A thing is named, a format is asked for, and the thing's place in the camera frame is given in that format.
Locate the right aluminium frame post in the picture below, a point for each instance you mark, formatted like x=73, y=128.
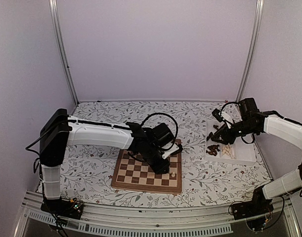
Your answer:
x=252, y=48

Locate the left aluminium frame post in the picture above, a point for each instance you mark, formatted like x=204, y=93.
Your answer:
x=61, y=48

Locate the front aluminium rail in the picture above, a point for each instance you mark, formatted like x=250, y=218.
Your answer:
x=116, y=221

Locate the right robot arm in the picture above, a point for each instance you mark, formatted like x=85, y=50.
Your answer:
x=255, y=122

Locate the aluminium frame post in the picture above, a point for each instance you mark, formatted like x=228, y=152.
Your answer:
x=252, y=48
x=61, y=48

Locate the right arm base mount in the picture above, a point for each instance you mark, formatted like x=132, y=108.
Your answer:
x=261, y=214

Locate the wooden chess board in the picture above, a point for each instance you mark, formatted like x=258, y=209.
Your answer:
x=133, y=175

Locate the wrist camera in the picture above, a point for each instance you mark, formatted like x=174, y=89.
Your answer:
x=222, y=116
x=177, y=148

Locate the pile of light chess pieces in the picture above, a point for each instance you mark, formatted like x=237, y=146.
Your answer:
x=227, y=152

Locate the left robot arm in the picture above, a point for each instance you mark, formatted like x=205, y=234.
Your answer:
x=62, y=130

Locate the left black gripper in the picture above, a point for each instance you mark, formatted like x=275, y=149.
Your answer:
x=159, y=169

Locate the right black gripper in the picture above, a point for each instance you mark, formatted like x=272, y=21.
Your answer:
x=227, y=137

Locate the pile of dark chess pieces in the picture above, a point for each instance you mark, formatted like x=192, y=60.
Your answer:
x=213, y=148

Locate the floral patterned table mat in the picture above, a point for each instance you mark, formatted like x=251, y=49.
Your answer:
x=139, y=155

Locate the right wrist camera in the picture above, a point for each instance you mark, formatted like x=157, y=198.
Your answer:
x=222, y=116

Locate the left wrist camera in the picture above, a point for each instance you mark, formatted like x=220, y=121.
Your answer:
x=177, y=148

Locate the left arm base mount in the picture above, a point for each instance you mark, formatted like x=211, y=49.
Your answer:
x=72, y=208

